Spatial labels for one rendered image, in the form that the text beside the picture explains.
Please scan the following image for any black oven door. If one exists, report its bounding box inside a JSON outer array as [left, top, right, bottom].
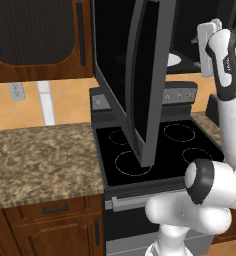
[[104, 186, 218, 256]]

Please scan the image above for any black stove hob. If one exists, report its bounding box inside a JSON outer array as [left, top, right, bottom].
[[89, 81, 226, 188]]

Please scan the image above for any wooden drawer front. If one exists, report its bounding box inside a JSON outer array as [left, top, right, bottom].
[[3, 195, 105, 228]]

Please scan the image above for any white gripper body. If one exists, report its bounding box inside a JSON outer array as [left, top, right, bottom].
[[196, 18, 223, 79]]

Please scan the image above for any grey wall socket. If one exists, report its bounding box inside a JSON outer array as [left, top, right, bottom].
[[7, 82, 27, 102]]

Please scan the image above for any black microwave door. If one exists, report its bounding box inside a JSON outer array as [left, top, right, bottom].
[[90, 0, 177, 168]]

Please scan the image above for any white microwave turntable plate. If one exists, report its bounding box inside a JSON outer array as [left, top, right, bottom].
[[166, 53, 183, 67]]

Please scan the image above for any grey oven door handle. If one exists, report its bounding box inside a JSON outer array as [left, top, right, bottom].
[[111, 189, 188, 213]]

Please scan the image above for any black long cupboard handle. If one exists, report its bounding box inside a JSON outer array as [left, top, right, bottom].
[[75, 2, 87, 67]]

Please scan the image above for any black countertop appliance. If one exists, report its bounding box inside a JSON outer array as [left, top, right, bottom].
[[204, 93, 225, 127]]

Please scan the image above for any black drawer handle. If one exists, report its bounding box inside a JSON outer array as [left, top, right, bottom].
[[41, 204, 70, 215]]

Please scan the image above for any black microwave oven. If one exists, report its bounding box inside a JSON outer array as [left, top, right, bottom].
[[162, 0, 236, 75]]

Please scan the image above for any black short cupboard handle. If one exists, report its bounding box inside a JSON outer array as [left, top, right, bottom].
[[93, 217, 101, 248]]

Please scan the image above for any wooden glass-front cupboard door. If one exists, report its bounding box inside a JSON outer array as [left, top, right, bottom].
[[0, 0, 95, 84]]

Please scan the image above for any wooden base cupboard door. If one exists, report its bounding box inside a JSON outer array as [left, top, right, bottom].
[[11, 213, 106, 256]]

